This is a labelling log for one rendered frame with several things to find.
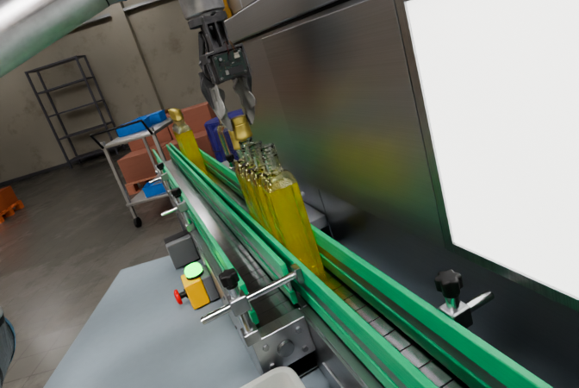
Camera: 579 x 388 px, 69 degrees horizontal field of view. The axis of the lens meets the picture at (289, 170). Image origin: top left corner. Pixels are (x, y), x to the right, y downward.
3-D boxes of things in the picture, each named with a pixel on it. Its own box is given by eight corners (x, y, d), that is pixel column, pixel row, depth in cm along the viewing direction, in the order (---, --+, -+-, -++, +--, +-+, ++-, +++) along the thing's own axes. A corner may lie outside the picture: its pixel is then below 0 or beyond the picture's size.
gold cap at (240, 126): (254, 135, 84) (247, 114, 83) (238, 141, 83) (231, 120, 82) (250, 134, 87) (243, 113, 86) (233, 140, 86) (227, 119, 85)
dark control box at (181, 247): (201, 259, 132) (191, 236, 129) (176, 271, 129) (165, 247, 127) (196, 250, 139) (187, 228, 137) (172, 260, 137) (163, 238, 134)
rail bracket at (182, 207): (197, 230, 120) (180, 188, 116) (172, 241, 118) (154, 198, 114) (195, 226, 124) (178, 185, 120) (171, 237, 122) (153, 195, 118)
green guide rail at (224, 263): (259, 322, 70) (245, 282, 68) (254, 325, 70) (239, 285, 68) (159, 162, 230) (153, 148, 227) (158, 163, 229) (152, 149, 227)
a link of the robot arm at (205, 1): (175, 1, 77) (216, -10, 80) (183, 26, 79) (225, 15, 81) (180, -8, 70) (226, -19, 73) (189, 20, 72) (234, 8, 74)
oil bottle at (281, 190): (325, 270, 80) (294, 167, 74) (299, 283, 79) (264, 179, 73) (313, 259, 85) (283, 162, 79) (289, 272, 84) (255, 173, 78)
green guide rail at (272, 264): (298, 302, 72) (285, 262, 70) (294, 304, 72) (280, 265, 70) (172, 157, 232) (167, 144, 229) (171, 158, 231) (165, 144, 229)
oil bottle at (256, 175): (310, 259, 86) (280, 163, 79) (286, 272, 84) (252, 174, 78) (300, 250, 91) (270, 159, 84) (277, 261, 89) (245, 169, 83)
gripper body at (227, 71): (214, 88, 74) (190, 17, 71) (205, 88, 82) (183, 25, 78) (254, 75, 76) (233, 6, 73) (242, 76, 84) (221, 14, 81)
